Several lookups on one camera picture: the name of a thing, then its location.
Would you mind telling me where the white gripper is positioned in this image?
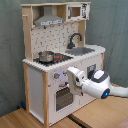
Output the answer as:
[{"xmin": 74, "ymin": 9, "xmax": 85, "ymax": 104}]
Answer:
[{"xmin": 67, "ymin": 67, "xmax": 86, "ymax": 95}]

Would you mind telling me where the white oven door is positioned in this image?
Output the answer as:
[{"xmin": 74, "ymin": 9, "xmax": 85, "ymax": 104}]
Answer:
[{"xmin": 55, "ymin": 87, "xmax": 74, "ymax": 114}]

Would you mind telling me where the white microwave door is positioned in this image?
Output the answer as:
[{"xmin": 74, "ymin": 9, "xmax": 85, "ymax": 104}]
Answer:
[{"xmin": 66, "ymin": 3, "xmax": 90, "ymax": 21}]

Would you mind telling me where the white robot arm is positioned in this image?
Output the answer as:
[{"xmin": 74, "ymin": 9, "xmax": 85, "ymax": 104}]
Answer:
[{"xmin": 67, "ymin": 67, "xmax": 128, "ymax": 99}]

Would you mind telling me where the wooden toy kitchen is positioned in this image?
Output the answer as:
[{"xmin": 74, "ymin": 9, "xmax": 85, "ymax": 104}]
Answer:
[{"xmin": 22, "ymin": 2, "xmax": 105, "ymax": 127}]

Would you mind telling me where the white cabinet door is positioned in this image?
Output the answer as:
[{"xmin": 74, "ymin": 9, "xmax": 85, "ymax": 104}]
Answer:
[{"xmin": 78, "ymin": 55, "xmax": 103, "ymax": 108}]

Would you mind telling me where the left red stove knob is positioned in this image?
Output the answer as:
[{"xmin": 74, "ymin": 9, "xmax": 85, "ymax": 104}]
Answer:
[{"xmin": 54, "ymin": 73, "xmax": 60, "ymax": 79}]

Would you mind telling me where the grey toy sink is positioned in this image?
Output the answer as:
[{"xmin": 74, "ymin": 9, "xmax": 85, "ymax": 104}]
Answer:
[{"xmin": 66, "ymin": 47, "xmax": 94, "ymax": 56}]

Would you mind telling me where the black toy stovetop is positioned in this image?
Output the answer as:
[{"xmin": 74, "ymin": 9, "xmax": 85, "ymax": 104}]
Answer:
[{"xmin": 34, "ymin": 53, "xmax": 71, "ymax": 67}]

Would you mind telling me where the black toy faucet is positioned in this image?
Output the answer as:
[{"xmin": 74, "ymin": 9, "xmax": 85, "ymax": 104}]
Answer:
[{"xmin": 67, "ymin": 33, "xmax": 82, "ymax": 49}]

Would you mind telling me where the metal toy pot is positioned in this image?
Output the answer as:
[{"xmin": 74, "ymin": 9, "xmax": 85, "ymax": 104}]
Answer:
[{"xmin": 38, "ymin": 51, "xmax": 54, "ymax": 62}]

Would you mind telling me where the grey range hood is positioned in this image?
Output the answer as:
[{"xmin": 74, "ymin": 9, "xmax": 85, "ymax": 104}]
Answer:
[{"xmin": 35, "ymin": 5, "xmax": 64, "ymax": 27}]

